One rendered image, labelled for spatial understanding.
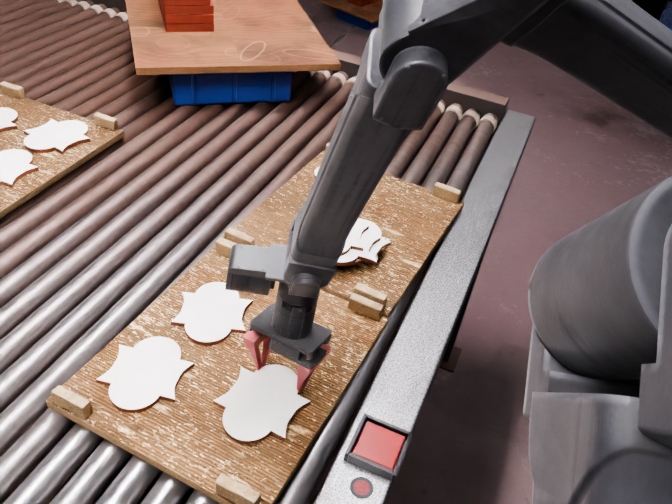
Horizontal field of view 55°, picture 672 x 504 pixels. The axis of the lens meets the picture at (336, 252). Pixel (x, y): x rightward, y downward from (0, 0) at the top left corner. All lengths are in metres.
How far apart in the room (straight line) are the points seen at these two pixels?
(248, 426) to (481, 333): 1.67
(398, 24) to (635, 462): 0.35
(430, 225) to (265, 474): 0.65
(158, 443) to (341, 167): 0.49
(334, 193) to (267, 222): 0.64
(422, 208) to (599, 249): 1.17
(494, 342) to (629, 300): 2.29
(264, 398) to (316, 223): 0.34
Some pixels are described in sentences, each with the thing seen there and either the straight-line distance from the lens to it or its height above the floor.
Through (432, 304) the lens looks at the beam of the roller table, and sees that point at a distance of 1.17.
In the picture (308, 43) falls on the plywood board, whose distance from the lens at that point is 1.79.
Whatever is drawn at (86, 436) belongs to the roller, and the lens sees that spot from 0.97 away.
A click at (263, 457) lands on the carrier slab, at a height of 0.94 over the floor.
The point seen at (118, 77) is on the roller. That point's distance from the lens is 1.86.
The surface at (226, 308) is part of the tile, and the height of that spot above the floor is 0.94.
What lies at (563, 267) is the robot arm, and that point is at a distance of 0.22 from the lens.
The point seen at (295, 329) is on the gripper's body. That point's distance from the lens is 0.88.
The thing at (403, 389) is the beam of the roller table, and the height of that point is 0.92.
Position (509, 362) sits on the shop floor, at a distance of 2.42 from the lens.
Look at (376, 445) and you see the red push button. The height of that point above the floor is 0.93.
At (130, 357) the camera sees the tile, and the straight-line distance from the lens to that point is 1.01.
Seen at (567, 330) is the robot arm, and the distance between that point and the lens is 0.23.
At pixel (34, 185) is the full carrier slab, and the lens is 1.40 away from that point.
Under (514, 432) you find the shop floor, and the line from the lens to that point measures 2.23.
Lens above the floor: 1.70
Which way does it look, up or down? 39 degrees down
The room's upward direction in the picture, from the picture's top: 8 degrees clockwise
